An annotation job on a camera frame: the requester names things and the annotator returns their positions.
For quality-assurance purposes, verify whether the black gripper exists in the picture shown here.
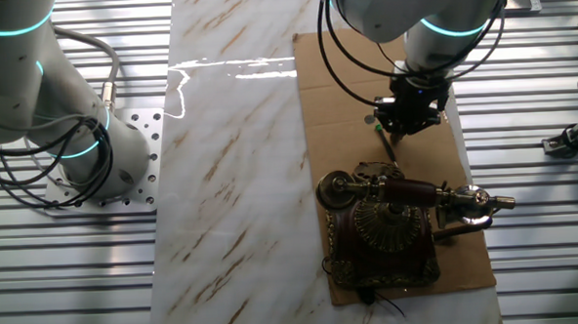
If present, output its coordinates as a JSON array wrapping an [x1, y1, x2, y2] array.
[[371, 71, 454, 146]]

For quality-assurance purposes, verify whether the black screwdriver green cap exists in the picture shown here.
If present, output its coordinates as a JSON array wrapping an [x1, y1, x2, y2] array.
[[374, 123, 399, 169]]

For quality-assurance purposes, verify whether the brown phone handset cord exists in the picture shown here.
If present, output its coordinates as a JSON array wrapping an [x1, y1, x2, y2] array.
[[431, 214, 497, 243]]

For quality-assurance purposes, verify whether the brown cardboard sheet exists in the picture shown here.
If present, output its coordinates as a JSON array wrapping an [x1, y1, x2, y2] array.
[[135, 0, 502, 324], [291, 21, 498, 307]]

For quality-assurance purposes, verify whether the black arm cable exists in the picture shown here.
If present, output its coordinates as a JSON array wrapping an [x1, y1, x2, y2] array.
[[314, 0, 518, 111]]

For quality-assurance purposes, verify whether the thin black phone wire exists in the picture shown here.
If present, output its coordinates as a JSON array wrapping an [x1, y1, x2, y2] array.
[[320, 252, 407, 323]]

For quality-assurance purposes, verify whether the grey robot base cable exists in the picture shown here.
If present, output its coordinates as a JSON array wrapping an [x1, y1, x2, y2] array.
[[53, 22, 124, 114]]

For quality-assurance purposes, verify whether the black base cable bundle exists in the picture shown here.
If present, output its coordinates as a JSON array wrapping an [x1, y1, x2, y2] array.
[[0, 114, 116, 213]]

